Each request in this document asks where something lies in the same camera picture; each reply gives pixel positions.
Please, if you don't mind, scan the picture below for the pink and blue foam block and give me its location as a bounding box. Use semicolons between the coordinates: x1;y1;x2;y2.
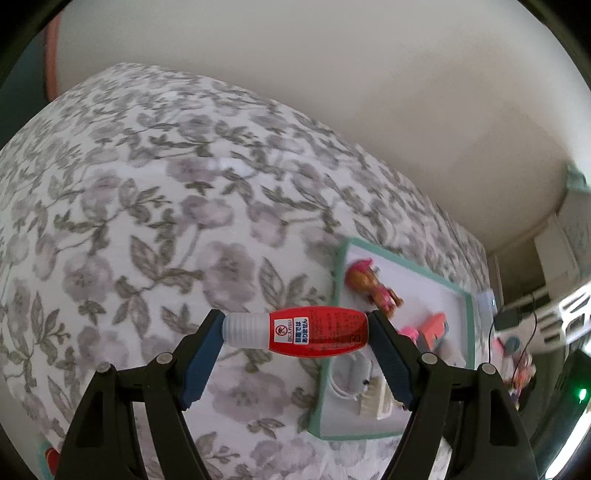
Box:
418;313;450;352

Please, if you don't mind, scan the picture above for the salmon pink board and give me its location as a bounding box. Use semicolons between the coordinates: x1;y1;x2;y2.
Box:
44;14;61;100

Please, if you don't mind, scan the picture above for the teal-rimmed white box tray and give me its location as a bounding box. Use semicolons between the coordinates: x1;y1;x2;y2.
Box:
308;237;476;439

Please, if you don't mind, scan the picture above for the floral blanket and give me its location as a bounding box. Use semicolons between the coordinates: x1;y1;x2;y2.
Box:
0;62;490;480

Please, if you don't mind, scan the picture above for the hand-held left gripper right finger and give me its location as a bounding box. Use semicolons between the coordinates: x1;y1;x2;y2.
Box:
367;310;539;480

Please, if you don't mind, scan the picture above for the orange dog toy figure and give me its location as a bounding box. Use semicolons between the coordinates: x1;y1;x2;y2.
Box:
345;259;403;319

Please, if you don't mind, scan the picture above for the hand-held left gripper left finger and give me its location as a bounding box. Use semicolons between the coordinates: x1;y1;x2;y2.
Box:
60;309;225;480

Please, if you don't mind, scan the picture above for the red glue bottle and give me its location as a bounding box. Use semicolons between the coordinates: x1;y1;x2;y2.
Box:
222;308;370;358

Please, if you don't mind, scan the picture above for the white router box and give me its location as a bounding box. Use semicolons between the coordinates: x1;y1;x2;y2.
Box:
478;290;497;324

